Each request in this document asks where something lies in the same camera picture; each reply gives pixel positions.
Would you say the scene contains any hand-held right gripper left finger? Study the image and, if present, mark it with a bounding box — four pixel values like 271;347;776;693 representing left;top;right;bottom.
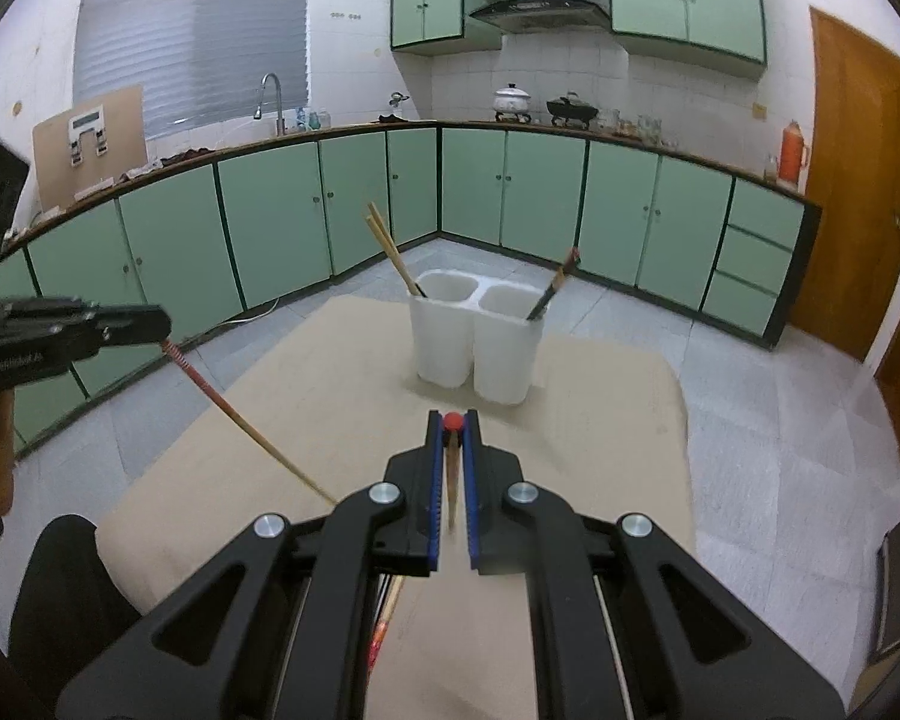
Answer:
56;409;451;720

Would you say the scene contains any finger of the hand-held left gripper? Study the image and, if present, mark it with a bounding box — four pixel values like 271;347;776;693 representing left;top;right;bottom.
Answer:
0;297;172;358

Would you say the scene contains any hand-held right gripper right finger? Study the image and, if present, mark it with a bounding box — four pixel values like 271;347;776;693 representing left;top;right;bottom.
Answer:
461;409;847;720

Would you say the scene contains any red patterned wooden chopstick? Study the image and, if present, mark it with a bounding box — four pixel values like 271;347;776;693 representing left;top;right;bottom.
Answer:
370;576;404;670
443;411;467;535
163;340;340;505

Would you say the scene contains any white two-compartment utensil holder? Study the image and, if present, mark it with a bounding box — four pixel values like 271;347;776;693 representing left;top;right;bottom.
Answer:
407;268;547;406

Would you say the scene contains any black spoon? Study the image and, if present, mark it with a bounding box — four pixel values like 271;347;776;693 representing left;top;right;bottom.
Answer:
526;246;584;321

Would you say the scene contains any beige tablecloth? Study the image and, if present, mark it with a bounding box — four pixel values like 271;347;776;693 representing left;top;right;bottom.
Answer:
94;292;697;720

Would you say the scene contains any brown backing board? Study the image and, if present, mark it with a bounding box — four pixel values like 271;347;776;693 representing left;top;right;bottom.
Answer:
32;86;149;211

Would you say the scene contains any green base cabinet unit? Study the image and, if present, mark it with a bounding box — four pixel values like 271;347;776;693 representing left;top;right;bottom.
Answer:
0;122;822;460

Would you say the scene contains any dark brown kitchen countertop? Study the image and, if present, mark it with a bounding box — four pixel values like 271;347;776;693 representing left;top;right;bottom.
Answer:
0;118;824;252

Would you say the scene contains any grey window blind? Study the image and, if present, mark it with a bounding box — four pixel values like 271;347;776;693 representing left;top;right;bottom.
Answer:
73;0;312;140

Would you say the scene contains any steel kitchen faucet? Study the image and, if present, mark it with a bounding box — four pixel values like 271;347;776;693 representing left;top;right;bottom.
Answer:
253;73;287;137

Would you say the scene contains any person's dark trouser leg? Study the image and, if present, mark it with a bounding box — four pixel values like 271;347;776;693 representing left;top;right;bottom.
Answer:
7;514;145;695

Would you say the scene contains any green drawer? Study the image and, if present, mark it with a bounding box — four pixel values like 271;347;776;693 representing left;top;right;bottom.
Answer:
724;178;808;250
714;225;797;295
701;270;786;340

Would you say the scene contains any gas stove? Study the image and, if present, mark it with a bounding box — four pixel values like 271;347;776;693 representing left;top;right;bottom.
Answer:
493;111;601;130

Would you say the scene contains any black lidded wok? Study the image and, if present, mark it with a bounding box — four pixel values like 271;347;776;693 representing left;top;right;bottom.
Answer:
546;92;600;129

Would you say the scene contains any orange thermos flask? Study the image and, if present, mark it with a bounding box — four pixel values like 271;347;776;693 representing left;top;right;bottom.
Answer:
778;118;813;189

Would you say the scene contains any white floor cable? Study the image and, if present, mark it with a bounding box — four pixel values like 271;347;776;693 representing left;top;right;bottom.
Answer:
216;295;283;329

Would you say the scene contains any wooden door with handle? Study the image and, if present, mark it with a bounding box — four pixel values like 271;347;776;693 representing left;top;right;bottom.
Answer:
791;6;900;362

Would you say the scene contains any green wall cabinet unit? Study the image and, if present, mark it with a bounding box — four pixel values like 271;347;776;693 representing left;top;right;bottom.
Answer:
388;0;767;80

